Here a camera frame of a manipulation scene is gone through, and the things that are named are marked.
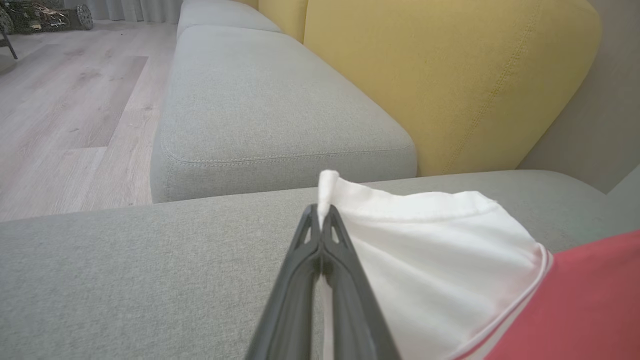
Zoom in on small grey sofa seat cushion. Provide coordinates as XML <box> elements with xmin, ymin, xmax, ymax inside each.
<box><xmin>176</xmin><ymin>0</ymin><xmax>283</xmax><ymax>38</ymax></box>

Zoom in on grey pleated curtain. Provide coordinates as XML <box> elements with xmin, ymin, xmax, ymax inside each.
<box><xmin>62</xmin><ymin>0</ymin><xmax>185</xmax><ymax>24</ymax></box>

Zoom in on large grey sofa seat cushion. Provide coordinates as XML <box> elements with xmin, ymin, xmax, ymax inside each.
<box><xmin>0</xmin><ymin>169</ymin><xmax>640</xmax><ymax>360</ymax></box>

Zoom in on wide yellow sofa back cushion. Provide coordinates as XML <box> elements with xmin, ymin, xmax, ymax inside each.
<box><xmin>303</xmin><ymin>0</ymin><xmax>602</xmax><ymax>177</ymax></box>

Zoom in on long grey sofa seat cushion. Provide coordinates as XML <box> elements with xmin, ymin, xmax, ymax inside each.
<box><xmin>150</xmin><ymin>25</ymin><xmax>418</xmax><ymax>204</ymax></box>

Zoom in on narrow yellow sofa back cushion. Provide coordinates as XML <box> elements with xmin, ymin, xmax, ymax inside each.
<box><xmin>234</xmin><ymin>0</ymin><xmax>309</xmax><ymax>44</ymax></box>

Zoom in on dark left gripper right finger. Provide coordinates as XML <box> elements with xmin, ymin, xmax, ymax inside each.
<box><xmin>320</xmin><ymin>204</ymin><xmax>402</xmax><ymax>360</ymax></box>

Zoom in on wooden coffee table black legs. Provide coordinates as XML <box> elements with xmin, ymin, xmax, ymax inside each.
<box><xmin>0</xmin><ymin>29</ymin><xmax>19</xmax><ymax>60</ymax></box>

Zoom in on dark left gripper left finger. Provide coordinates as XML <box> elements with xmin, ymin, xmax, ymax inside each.
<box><xmin>244</xmin><ymin>204</ymin><xmax>323</xmax><ymax>360</ymax></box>

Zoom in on red shirt with white sleeves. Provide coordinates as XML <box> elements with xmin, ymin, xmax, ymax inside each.
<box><xmin>317</xmin><ymin>170</ymin><xmax>640</xmax><ymax>360</ymax></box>

